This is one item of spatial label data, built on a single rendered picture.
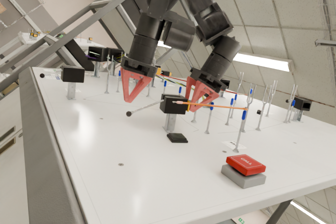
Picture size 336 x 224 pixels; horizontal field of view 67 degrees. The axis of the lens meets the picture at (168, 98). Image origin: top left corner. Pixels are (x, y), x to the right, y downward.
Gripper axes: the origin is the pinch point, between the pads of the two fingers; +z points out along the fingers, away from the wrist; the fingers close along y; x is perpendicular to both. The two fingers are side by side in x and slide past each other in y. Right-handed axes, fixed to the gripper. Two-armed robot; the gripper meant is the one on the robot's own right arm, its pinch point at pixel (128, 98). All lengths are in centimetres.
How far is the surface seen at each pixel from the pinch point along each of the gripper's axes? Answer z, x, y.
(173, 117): 1.8, -12.1, -1.0
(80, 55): 1, 10, 96
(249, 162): 1.3, -18.4, -23.8
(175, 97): -3.4, -10.8, -1.6
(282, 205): 19, -54, -6
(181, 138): 4.6, -12.6, -7.7
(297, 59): -66, -252, 206
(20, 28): 28, 160, 737
